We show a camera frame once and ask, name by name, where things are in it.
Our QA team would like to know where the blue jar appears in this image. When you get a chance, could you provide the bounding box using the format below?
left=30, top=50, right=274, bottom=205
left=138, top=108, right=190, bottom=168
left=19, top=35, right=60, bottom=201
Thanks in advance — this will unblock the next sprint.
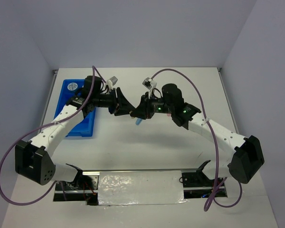
left=67, top=82, right=78, bottom=93

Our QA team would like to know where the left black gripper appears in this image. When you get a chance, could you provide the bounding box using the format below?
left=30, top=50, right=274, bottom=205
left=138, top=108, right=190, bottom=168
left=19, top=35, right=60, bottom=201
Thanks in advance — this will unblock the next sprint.
left=93, top=87, right=135, bottom=117

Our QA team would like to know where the blue compartment tray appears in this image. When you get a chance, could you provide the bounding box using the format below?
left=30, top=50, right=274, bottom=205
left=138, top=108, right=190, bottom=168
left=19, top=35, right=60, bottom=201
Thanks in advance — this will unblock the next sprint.
left=54, top=79, right=97, bottom=138

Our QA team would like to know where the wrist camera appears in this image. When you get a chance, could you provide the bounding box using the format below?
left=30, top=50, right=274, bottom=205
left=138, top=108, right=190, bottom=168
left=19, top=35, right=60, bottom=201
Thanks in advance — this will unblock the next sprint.
left=105, top=76, right=118, bottom=90
left=142, top=77, right=157, bottom=97

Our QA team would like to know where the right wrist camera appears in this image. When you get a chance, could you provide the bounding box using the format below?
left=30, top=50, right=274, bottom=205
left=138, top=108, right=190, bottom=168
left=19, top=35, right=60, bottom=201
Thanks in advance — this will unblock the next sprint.
left=142, top=77, right=157, bottom=97

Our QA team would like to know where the blue translucent cap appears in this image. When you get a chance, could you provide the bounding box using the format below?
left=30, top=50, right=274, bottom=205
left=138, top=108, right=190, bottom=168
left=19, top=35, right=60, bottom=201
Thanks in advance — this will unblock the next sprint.
left=135, top=118, right=143, bottom=125

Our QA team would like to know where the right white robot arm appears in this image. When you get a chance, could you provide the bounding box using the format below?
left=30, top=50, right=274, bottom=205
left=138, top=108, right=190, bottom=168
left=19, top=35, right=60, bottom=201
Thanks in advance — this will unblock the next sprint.
left=130, top=79, right=265, bottom=184

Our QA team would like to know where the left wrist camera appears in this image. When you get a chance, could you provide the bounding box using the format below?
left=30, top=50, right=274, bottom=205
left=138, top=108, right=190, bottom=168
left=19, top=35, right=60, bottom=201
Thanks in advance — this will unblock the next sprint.
left=105, top=76, right=118, bottom=90

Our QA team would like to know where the silver foil sheet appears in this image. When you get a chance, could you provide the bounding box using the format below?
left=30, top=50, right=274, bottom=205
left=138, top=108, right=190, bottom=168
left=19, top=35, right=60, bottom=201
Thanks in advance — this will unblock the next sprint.
left=98, top=171, right=186, bottom=206

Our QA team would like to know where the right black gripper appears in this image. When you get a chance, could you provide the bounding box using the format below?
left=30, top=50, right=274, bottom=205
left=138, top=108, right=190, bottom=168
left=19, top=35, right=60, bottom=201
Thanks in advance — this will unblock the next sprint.
left=131, top=91, right=174, bottom=119

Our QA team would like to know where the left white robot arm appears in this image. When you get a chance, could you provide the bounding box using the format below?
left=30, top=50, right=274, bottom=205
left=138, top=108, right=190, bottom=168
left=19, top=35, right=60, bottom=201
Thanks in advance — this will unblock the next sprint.
left=15, top=76, right=134, bottom=190

